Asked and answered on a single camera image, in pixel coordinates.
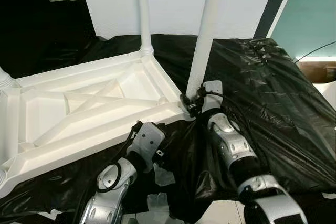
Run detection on torn white tape patch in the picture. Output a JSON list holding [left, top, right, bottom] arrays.
[[152, 166, 176, 187]]

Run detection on small white tape strip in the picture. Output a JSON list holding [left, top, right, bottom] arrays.
[[147, 193, 170, 209]]

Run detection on black plastic cover sheet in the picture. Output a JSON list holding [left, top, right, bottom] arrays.
[[0, 34, 336, 223]]

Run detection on brown wooden furniture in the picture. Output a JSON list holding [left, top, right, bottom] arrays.
[[297, 61, 336, 83]]

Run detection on white side furniture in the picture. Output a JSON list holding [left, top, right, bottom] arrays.
[[320, 81, 336, 106]]

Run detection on teal glass partition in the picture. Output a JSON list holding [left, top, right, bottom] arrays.
[[270, 0, 336, 62]]

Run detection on black door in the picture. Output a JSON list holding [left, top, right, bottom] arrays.
[[0, 0, 98, 78]]

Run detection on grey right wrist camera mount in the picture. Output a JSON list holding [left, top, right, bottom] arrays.
[[202, 80, 224, 113]]

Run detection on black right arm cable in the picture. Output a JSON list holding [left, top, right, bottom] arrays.
[[202, 90, 274, 177]]

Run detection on black vertical frame post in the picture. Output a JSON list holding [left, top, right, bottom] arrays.
[[253, 0, 297, 39]]

